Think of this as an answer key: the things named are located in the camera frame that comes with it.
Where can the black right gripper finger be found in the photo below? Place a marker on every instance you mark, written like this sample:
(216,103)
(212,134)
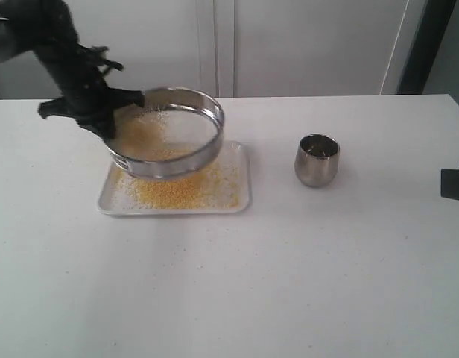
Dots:
(449,183)

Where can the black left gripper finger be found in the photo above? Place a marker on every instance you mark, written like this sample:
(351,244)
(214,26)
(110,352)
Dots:
(102,124)

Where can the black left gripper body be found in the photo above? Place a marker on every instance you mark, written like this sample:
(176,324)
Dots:
(82,95)

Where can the round steel mesh sieve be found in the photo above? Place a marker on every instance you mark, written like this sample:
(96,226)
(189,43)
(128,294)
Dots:
(177,132)

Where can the yellow fine grain pile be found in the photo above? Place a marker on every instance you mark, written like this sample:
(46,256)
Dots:
(222,187)

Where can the stainless steel cup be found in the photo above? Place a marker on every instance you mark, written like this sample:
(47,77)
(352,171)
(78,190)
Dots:
(317,160)

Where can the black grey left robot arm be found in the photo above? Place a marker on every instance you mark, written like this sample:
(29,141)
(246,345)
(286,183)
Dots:
(46,28)

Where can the white rectangular plastic tray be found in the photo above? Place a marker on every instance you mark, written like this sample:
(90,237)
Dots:
(221,188)

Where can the white cabinet with doors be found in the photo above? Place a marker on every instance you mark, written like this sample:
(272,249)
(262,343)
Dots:
(254,48)

